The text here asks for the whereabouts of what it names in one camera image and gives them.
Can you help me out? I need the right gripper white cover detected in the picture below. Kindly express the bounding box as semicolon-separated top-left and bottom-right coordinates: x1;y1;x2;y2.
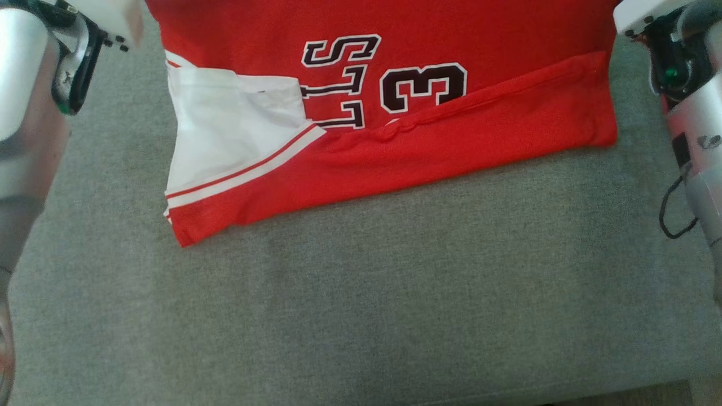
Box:
613;0;695;39

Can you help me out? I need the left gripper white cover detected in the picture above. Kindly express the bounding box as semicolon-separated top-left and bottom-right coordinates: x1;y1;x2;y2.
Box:
56;0;145;53

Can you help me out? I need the red basketball jersey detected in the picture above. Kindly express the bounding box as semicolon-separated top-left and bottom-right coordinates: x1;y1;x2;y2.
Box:
144;0;621;248

